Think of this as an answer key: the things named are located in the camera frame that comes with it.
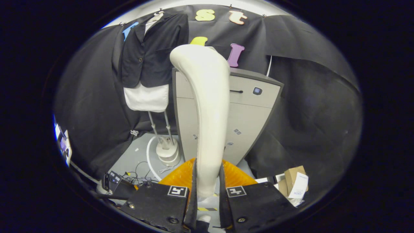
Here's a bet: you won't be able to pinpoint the black backdrop cloth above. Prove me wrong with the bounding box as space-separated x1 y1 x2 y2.
53 4 363 201

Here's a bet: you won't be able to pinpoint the black suit jacket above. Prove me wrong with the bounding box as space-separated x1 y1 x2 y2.
121 13 190 88

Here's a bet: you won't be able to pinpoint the black electronic device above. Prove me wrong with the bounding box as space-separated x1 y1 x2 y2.
102 171 138 200

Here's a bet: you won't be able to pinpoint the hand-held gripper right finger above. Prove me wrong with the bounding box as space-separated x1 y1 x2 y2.
219 158 297 232

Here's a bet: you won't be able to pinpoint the white garment steamer base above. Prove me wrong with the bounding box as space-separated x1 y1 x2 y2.
156 136 181 167

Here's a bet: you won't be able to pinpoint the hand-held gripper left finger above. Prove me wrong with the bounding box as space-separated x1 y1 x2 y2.
119 158 198 233

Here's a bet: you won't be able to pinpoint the grey cabinet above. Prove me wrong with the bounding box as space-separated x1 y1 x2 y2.
172 67 284 166

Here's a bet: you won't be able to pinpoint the brown cardboard box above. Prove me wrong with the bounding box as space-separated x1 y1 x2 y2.
278 166 308 198

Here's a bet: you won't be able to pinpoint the tangle of black floor cables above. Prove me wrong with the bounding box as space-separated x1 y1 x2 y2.
123 161 152 186

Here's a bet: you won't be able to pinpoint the silver steamer pole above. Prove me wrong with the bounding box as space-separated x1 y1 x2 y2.
148 111 161 145
163 111 175 146

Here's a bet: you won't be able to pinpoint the white garment steamer handle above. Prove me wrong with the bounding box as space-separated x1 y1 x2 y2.
170 44 231 198

